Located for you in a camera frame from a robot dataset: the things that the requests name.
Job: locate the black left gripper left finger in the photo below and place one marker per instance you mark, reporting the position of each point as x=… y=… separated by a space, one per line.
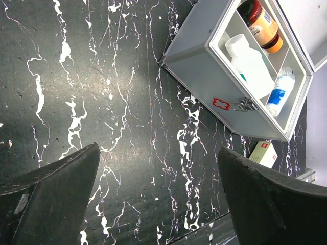
x=48 y=205

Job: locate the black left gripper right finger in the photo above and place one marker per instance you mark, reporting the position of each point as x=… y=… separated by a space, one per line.
x=268 y=207

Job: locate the grey divided plastic tray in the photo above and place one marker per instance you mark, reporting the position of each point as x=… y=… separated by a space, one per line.
x=232 y=102

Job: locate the white blue bandage roll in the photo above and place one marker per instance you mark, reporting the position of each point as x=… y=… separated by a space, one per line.
x=283 y=87

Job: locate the white cardboard medicine box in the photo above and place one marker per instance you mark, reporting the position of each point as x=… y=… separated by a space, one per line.
x=264 y=154

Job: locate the brown orange cap bottle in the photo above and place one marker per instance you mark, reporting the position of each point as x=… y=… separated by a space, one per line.
x=261 y=25

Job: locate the white teal label bottle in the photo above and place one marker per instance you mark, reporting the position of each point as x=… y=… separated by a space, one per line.
x=250 y=65

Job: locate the grey plastic medicine case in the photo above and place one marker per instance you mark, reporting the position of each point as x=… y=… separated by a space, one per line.
x=189 y=61

